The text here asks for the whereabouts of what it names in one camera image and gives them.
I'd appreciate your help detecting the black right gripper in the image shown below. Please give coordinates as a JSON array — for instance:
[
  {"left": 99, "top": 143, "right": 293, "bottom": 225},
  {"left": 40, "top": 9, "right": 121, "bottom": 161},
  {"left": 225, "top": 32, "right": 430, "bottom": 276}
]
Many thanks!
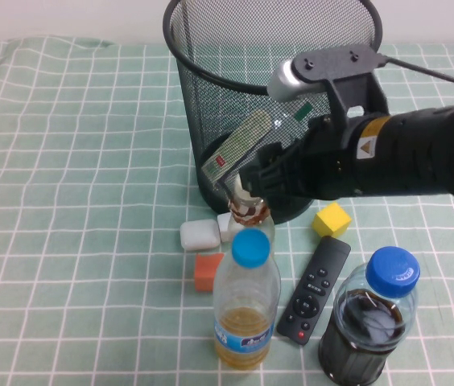
[{"left": 237, "top": 114, "right": 391, "bottom": 201}]

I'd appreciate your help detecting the clear bottle white cap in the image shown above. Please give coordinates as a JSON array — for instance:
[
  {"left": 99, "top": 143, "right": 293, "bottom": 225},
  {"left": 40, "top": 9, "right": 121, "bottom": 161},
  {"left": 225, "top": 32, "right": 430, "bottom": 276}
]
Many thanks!
[{"left": 200, "top": 102, "right": 316, "bottom": 194}]

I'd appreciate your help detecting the brown-label bottle cream cap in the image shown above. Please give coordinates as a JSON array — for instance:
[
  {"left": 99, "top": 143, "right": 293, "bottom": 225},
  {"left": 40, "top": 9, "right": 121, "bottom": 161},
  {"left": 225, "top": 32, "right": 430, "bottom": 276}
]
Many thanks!
[{"left": 226, "top": 176, "right": 277, "bottom": 262}]

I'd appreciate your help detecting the black mesh wastebasket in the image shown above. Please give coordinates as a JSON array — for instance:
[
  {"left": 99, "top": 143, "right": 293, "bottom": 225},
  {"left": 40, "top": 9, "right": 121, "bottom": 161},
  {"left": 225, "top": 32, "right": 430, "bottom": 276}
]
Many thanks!
[{"left": 161, "top": 0, "right": 384, "bottom": 226}]

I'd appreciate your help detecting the yellow cube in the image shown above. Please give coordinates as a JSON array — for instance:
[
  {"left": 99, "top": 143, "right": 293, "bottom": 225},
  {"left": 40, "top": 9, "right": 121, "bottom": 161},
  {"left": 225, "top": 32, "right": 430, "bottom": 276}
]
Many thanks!
[{"left": 313, "top": 201, "right": 353, "bottom": 238}]

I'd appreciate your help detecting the white cube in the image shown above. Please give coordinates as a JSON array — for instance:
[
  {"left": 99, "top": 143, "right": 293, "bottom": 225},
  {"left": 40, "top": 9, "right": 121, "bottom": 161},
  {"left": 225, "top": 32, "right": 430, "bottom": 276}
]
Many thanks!
[{"left": 217, "top": 211, "right": 237, "bottom": 243}]

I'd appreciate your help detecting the white earbud case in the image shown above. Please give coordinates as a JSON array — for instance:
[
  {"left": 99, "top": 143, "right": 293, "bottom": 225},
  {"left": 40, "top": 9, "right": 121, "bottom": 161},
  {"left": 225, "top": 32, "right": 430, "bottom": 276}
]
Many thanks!
[{"left": 180, "top": 219, "right": 221, "bottom": 253}]

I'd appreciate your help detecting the orange cube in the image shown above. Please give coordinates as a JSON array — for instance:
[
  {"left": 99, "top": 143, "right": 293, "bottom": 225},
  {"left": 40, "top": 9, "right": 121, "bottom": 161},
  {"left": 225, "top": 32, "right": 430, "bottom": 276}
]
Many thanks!
[{"left": 193, "top": 252, "right": 225, "bottom": 293}]

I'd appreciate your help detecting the black remote control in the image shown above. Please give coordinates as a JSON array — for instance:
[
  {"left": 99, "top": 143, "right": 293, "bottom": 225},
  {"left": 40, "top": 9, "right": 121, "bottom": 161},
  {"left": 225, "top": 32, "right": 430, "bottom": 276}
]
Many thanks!
[{"left": 275, "top": 236, "right": 352, "bottom": 346}]

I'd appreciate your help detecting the dark-liquid bottle blue cap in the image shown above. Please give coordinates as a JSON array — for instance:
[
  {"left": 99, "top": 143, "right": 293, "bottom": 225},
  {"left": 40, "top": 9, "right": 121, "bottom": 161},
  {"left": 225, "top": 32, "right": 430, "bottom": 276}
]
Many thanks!
[{"left": 317, "top": 245, "right": 421, "bottom": 386}]

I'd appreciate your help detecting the yellow-liquid bottle light-blue cap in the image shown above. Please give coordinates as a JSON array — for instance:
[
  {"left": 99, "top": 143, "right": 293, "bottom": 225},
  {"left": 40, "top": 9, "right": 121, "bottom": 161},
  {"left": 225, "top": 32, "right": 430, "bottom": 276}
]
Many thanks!
[{"left": 212, "top": 228, "right": 283, "bottom": 371}]

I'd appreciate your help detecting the green checked tablecloth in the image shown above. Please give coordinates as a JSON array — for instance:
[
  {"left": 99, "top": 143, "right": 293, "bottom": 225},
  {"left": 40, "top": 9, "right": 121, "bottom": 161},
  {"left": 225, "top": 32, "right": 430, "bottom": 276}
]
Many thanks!
[{"left": 0, "top": 35, "right": 454, "bottom": 386}]

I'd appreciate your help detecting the silver wrist camera black mount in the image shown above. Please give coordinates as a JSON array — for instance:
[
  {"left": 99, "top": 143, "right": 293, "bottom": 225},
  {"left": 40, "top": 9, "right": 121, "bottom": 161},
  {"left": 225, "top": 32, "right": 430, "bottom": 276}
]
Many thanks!
[{"left": 266, "top": 43, "right": 390, "bottom": 121}]

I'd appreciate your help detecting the black camera cable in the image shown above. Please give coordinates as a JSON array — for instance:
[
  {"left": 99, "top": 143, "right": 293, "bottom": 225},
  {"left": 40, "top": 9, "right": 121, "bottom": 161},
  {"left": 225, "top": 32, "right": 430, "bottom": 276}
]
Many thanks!
[{"left": 378, "top": 54, "right": 454, "bottom": 92}]

